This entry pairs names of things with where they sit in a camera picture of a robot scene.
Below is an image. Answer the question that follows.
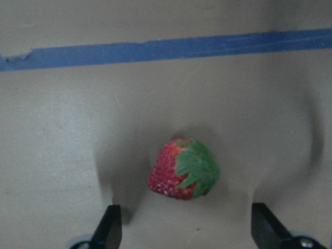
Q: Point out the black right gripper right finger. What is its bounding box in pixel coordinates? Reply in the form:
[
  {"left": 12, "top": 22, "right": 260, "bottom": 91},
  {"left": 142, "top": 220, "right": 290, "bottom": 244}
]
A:
[{"left": 251, "top": 203, "right": 293, "bottom": 248}]

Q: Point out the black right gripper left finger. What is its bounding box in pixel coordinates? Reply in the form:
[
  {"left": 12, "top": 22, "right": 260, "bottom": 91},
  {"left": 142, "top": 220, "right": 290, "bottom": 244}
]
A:
[{"left": 91, "top": 205, "right": 122, "bottom": 249}]

